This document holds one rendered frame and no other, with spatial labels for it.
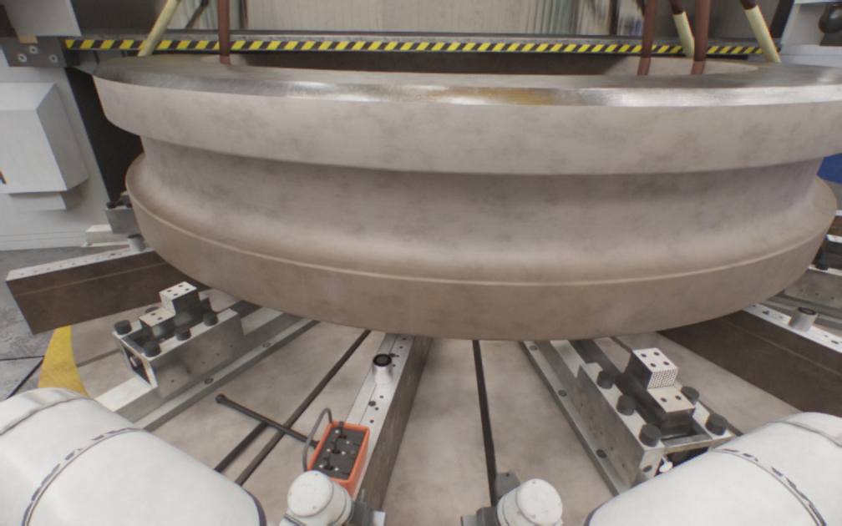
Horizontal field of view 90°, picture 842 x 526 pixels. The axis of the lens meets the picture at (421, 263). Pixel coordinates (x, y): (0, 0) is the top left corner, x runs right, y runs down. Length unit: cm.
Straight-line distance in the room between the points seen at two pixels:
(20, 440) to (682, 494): 58
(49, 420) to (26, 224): 515
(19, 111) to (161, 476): 446
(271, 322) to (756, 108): 237
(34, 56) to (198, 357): 322
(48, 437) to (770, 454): 64
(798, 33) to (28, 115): 646
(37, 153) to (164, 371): 300
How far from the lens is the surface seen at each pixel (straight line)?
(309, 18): 439
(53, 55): 477
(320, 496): 98
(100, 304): 334
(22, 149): 489
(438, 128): 137
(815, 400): 281
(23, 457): 53
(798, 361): 275
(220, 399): 236
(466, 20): 455
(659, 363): 185
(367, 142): 142
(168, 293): 230
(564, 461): 208
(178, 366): 225
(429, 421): 212
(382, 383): 174
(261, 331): 257
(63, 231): 553
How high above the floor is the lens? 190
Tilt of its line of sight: 28 degrees down
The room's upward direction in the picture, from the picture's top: 1 degrees clockwise
